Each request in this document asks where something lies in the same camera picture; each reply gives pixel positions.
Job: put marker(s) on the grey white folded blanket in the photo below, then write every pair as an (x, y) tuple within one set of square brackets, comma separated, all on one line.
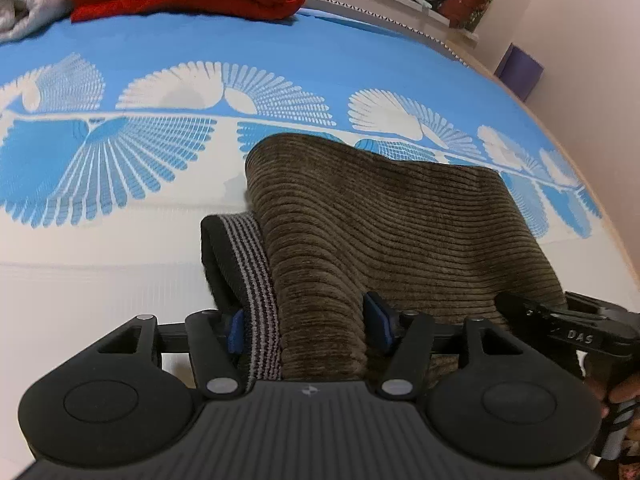
[(25, 0)]

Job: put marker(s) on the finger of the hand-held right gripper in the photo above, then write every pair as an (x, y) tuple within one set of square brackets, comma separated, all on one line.
[(525, 315)]

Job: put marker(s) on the person's right hand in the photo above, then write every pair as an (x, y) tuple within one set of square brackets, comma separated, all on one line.
[(625, 390)]

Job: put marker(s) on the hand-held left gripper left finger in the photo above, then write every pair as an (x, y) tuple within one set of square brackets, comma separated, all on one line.
[(235, 335)]

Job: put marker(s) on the blue white patterned bedsheet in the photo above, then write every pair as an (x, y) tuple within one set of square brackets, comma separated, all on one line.
[(150, 110)]

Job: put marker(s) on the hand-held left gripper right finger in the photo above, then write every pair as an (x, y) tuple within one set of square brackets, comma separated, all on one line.
[(377, 320)]

